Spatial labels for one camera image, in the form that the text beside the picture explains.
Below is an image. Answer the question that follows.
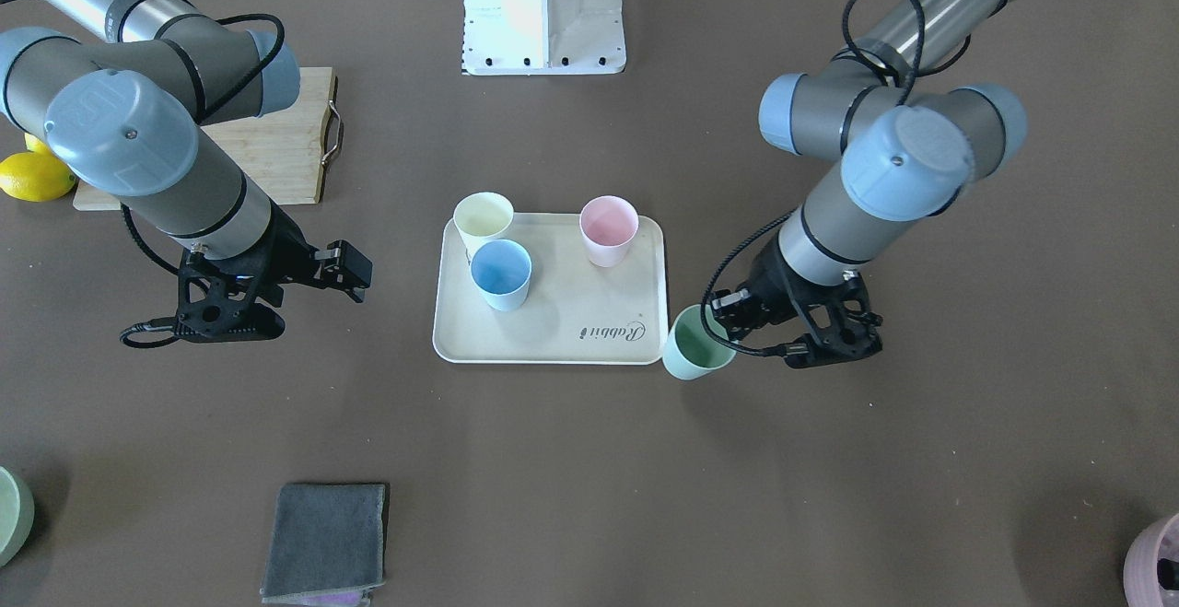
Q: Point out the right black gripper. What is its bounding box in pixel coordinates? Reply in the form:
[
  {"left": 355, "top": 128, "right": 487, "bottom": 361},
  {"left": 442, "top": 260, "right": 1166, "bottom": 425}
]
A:
[{"left": 174, "top": 205, "right": 373, "bottom": 343}]

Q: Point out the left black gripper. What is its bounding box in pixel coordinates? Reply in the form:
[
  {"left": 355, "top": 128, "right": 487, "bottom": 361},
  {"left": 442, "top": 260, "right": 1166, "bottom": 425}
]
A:
[{"left": 710, "top": 240, "right": 881, "bottom": 368}]

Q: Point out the green cup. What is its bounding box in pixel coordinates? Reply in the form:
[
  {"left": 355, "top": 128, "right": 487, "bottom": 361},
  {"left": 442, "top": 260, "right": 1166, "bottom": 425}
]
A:
[{"left": 661, "top": 304, "right": 737, "bottom": 380}]

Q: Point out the pink cup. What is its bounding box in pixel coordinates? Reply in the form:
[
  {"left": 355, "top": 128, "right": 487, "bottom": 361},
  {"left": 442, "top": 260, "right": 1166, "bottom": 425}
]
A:
[{"left": 578, "top": 194, "right": 639, "bottom": 268}]

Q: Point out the cream yellow cup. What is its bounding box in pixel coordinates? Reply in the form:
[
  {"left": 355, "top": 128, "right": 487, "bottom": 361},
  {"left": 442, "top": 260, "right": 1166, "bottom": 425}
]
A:
[{"left": 453, "top": 192, "right": 515, "bottom": 263}]

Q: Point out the blue cup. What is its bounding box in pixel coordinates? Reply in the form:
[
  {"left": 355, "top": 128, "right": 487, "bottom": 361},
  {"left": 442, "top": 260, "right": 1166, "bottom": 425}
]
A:
[{"left": 469, "top": 240, "right": 533, "bottom": 310}]

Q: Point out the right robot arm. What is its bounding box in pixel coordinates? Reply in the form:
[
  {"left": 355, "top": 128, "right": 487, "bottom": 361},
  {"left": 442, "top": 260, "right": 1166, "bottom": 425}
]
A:
[{"left": 4, "top": 0, "right": 373, "bottom": 348}]

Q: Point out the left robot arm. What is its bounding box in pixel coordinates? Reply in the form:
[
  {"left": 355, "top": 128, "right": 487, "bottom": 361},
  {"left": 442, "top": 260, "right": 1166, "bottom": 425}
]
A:
[{"left": 696, "top": 0, "right": 1028, "bottom": 368}]

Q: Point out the cream rabbit tray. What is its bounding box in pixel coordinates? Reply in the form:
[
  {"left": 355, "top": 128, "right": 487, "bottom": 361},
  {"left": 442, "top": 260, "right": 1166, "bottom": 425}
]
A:
[{"left": 432, "top": 213, "right": 667, "bottom": 365}]

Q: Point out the wooden cutting board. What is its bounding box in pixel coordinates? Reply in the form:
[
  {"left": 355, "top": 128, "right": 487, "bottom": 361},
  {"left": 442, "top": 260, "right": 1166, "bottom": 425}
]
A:
[{"left": 74, "top": 67, "right": 344, "bottom": 212}]

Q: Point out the yellow lemon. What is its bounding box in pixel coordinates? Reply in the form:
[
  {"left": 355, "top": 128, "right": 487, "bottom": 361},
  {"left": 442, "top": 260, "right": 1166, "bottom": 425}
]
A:
[
  {"left": 1, "top": 151, "right": 75, "bottom": 203},
  {"left": 24, "top": 133, "right": 54, "bottom": 157}
]

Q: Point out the dark grey folded cloth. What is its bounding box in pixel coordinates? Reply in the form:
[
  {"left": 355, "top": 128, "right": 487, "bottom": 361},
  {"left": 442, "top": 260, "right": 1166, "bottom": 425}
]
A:
[{"left": 261, "top": 483, "right": 387, "bottom": 606}]

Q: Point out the green bowl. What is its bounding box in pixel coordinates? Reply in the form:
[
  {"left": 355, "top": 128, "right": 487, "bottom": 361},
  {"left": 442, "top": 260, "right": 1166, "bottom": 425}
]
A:
[{"left": 0, "top": 467, "right": 35, "bottom": 566}]

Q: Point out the pink bowl with ice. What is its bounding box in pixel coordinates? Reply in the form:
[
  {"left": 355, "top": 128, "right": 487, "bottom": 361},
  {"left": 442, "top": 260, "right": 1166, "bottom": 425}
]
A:
[{"left": 1124, "top": 514, "right": 1178, "bottom": 606}]

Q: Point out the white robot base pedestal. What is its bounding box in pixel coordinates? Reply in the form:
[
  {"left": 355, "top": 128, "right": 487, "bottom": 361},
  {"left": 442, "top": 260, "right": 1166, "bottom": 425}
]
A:
[{"left": 461, "top": 0, "right": 627, "bottom": 75}]

